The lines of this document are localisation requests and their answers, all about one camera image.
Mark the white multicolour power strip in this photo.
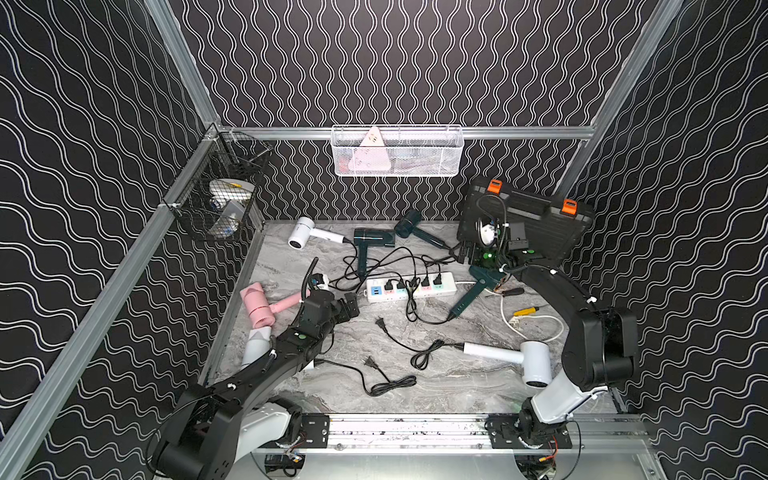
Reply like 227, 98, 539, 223
365, 272, 457, 303

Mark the black cord front green dryer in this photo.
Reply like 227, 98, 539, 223
404, 278, 457, 327

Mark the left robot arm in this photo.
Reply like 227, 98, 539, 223
147, 290, 360, 479

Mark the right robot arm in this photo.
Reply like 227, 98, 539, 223
448, 217, 638, 440

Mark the pink hair dryer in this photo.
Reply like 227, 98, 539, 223
239, 282, 301, 329

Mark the black plastic tool case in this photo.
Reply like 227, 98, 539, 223
457, 178, 594, 265

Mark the white dryer front left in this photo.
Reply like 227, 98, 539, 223
240, 326, 272, 370

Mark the white dryer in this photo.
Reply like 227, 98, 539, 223
240, 326, 272, 370
462, 341, 552, 388
288, 216, 350, 250

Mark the white dryer at back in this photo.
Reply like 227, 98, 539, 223
288, 216, 350, 250

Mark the white dryer front right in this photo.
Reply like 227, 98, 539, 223
462, 341, 552, 388

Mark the pink triangular item in basket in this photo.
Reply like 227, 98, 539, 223
348, 126, 392, 175

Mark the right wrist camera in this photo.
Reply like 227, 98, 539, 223
476, 220, 497, 246

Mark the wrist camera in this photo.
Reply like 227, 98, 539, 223
307, 273, 330, 291
476, 220, 497, 246

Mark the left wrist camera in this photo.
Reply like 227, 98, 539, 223
307, 273, 330, 291

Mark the black handled screwdriver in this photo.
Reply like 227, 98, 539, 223
497, 287, 525, 297

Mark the yellow handled screwdriver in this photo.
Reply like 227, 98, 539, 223
512, 306, 541, 317

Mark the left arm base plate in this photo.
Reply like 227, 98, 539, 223
249, 413, 331, 451

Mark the black wire mesh basket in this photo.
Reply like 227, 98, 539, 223
163, 126, 275, 243

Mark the white wire wall basket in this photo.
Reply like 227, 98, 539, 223
330, 124, 465, 178

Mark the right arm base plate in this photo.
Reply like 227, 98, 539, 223
484, 411, 573, 450

